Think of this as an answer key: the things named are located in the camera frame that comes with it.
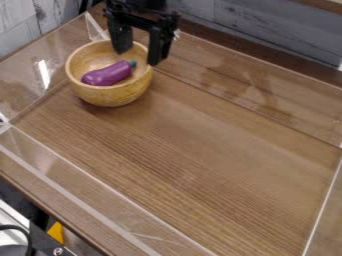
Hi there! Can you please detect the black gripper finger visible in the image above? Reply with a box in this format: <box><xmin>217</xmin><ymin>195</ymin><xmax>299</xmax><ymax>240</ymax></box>
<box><xmin>146</xmin><ymin>27</ymin><xmax>172</xmax><ymax>66</ymax></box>
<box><xmin>108</xmin><ymin>19</ymin><xmax>132</xmax><ymax>54</ymax></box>

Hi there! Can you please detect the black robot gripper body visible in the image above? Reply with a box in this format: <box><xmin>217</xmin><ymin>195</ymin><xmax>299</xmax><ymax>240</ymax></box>
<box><xmin>104</xmin><ymin>0</ymin><xmax>178</xmax><ymax>37</ymax></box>

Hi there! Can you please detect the purple toy eggplant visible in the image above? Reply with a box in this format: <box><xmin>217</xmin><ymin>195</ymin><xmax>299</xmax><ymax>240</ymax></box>
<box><xmin>81</xmin><ymin>60</ymin><xmax>136</xmax><ymax>86</ymax></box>

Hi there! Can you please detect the brown wooden bowl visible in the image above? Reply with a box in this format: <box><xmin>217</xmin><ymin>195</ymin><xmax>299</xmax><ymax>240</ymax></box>
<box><xmin>65</xmin><ymin>40</ymin><xmax>152</xmax><ymax>107</ymax></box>

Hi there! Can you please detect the black device with yellow sticker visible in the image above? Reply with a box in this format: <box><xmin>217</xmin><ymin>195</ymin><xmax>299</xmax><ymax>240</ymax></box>
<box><xmin>29</xmin><ymin>222</ymin><xmax>77</xmax><ymax>256</ymax></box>

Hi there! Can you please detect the clear acrylic tray wall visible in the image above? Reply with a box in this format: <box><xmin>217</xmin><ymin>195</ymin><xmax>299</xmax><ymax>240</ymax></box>
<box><xmin>0</xmin><ymin>17</ymin><xmax>342</xmax><ymax>256</ymax></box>

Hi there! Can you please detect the black cable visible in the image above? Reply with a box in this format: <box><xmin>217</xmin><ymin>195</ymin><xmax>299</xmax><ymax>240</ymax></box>
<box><xmin>0</xmin><ymin>224</ymin><xmax>34</xmax><ymax>256</ymax></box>

